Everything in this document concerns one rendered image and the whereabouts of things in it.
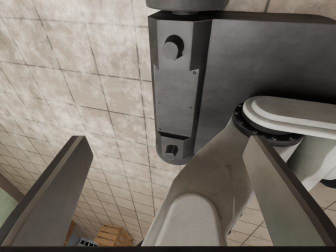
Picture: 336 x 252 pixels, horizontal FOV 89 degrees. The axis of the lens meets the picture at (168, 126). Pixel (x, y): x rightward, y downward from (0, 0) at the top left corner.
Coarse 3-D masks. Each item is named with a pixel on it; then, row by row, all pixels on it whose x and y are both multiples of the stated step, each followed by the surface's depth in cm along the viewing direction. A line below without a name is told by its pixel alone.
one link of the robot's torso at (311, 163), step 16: (256, 96) 39; (272, 96) 37; (256, 112) 34; (272, 112) 33; (288, 112) 33; (304, 112) 33; (320, 112) 33; (272, 128) 32; (288, 128) 31; (304, 128) 31; (320, 128) 31; (304, 144) 40; (320, 144) 35; (288, 160) 46; (304, 160) 39; (320, 160) 34; (304, 176) 38; (320, 176) 35
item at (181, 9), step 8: (152, 0) 38; (160, 0) 36; (168, 0) 35; (176, 0) 35; (184, 0) 35; (192, 0) 35; (200, 0) 35; (208, 0) 35; (216, 0) 36; (224, 0) 38; (160, 8) 37; (168, 8) 36; (176, 8) 36; (184, 8) 35; (192, 8) 35; (200, 8) 36; (208, 8) 36; (216, 8) 37
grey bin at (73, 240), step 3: (72, 234) 330; (69, 237) 327; (72, 237) 327; (75, 237) 328; (78, 237) 331; (69, 240) 323; (72, 240) 324; (75, 240) 326; (78, 240) 329; (66, 243) 319; (69, 243) 319; (72, 243) 321; (75, 243) 323
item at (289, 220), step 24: (264, 144) 9; (264, 168) 9; (288, 168) 8; (264, 192) 9; (288, 192) 7; (264, 216) 9; (288, 216) 7; (312, 216) 6; (288, 240) 7; (312, 240) 6
